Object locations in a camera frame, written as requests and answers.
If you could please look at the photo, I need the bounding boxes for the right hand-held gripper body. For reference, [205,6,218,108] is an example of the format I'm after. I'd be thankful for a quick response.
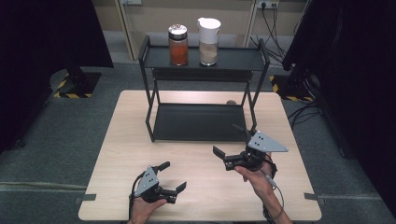
[223,130,290,173]

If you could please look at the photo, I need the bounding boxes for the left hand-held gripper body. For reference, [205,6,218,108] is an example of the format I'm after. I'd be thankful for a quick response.
[134,165,177,204]

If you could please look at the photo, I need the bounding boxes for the black metal two-tier shelf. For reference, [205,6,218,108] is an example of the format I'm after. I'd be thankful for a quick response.
[137,35,271,146]

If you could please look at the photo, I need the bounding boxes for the white-lidded jar of beige powder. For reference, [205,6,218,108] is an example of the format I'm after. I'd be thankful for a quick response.
[197,17,222,67]

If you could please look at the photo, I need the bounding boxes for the glass jar of red spice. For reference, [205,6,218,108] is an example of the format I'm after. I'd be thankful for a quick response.
[167,23,190,67]

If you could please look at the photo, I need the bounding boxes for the person's left hand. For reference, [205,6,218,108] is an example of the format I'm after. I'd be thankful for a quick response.
[130,196,168,224]

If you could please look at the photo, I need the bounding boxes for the person's right hand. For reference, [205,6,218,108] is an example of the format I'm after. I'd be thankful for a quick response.
[233,152,277,201]

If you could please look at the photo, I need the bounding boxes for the stand base with hazard tape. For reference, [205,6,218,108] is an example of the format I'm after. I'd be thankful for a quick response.
[269,74,316,103]
[52,68,102,100]

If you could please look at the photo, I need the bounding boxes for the grey tape strip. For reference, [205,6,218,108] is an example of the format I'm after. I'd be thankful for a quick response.
[74,193,97,204]
[304,192,325,205]

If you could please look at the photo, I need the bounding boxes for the black curtain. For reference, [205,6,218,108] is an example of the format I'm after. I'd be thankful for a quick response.
[0,0,115,155]
[281,0,396,216]

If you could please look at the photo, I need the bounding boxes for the left hand-held gripper cable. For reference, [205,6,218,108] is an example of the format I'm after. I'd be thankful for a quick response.
[128,172,147,220]

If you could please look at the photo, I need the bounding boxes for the hand-held gripper cable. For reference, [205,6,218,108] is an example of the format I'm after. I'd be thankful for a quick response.
[128,172,147,220]
[262,157,286,222]

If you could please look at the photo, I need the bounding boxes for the right hand-held gripper cable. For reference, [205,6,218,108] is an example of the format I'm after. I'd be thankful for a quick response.
[262,157,286,222]

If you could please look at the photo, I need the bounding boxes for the black floor cables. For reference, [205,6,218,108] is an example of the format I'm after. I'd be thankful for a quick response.
[288,98,322,131]

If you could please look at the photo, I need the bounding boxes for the black plugged-in cables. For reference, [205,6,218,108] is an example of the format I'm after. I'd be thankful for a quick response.
[250,3,293,67]

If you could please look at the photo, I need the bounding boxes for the white door frame post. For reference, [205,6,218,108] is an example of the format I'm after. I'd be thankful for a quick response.
[114,0,140,61]
[244,0,260,49]

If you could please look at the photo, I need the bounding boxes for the white wall socket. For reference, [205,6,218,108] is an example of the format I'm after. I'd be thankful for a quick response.
[256,0,280,9]

